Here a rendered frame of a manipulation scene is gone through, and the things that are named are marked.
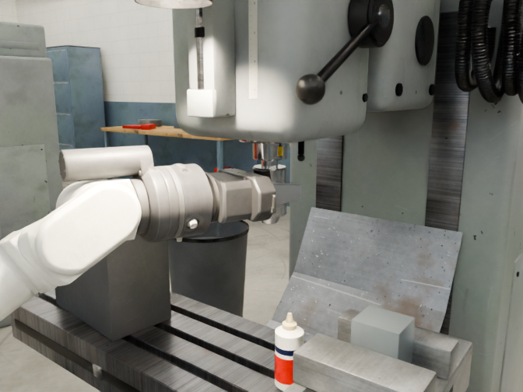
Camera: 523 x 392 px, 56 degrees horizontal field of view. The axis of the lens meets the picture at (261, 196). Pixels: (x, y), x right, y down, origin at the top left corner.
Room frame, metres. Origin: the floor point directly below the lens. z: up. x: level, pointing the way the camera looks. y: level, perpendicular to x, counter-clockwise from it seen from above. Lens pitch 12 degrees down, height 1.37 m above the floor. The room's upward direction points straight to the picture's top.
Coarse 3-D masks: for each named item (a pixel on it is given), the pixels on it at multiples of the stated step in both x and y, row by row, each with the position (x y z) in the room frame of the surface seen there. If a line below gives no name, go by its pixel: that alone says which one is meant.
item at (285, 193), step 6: (276, 186) 0.62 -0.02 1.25; (282, 186) 0.62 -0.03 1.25; (288, 186) 0.63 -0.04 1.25; (294, 186) 0.63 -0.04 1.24; (300, 186) 0.64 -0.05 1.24; (276, 192) 0.62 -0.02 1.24; (282, 192) 0.62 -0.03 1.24; (288, 192) 0.63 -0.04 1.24; (294, 192) 0.63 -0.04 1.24; (276, 198) 0.62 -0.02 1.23; (282, 198) 0.62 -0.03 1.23; (288, 198) 0.63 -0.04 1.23; (294, 198) 0.63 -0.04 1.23; (276, 204) 0.62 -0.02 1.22; (282, 204) 0.62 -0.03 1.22
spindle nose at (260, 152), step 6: (252, 144) 0.64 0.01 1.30; (258, 144) 0.63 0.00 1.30; (264, 144) 0.63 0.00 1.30; (270, 144) 0.63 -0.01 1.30; (276, 144) 0.63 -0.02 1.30; (282, 144) 0.63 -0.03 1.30; (252, 150) 0.64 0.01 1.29; (258, 150) 0.63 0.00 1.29; (264, 150) 0.63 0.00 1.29; (270, 150) 0.63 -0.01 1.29; (276, 150) 0.63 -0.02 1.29; (252, 156) 0.64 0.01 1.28; (258, 156) 0.63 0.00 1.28; (264, 156) 0.63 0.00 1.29; (270, 156) 0.63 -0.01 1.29; (276, 156) 0.63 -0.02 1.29; (282, 156) 0.63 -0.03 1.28
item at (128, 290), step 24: (144, 240) 0.79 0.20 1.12; (96, 264) 0.76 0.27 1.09; (120, 264) 0.75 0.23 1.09; (144, 264) 0.79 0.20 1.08; (168, 264) 0.82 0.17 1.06; (72, 288) 0.83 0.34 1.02; (96, 288) 0.77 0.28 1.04; (120, 288) 0.75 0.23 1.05; (144, 288) 0.79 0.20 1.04; (168, 288) 0.82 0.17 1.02; (72, 312) 0.84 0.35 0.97; (96, 312) 0.77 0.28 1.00; (120, 312) 0.75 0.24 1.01; (144, 312) 0.78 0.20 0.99; (168, 312) 0.82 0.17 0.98; (120, 336) 0.75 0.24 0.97
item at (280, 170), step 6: (252, 168) 0.65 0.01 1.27; (258, 168) 0.63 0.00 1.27; (264, 168) 0.63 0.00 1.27; (270, 168) 0.63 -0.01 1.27; (276, 168) 0.63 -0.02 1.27; (282, 168) 0.64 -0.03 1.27; (264, 174) 0.63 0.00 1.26; (270, 174) 0.63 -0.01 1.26; (276, 174) 0.63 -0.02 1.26; (282, 174) 0.63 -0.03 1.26
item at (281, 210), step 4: (280, 176) 0.63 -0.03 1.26; (284, 176) 0.64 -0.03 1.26; (272, 180) 0.63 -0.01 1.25; (276, 180) 0.63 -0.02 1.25; (280, 180) 0.63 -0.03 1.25; (284, 180) 0.64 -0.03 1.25; (284, 204) 0.64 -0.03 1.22; (276, 208) 0.63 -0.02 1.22; (280, 208) 0.63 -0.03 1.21; (284, 208) 0.64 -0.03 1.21; (276, 212) 0.63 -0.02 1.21; (280, 212) 0.63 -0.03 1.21; (284, 212) 0.64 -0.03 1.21; (272, 216) 0.63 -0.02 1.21; (276, 216) 0.63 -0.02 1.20; (280, 216) 0.63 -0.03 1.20
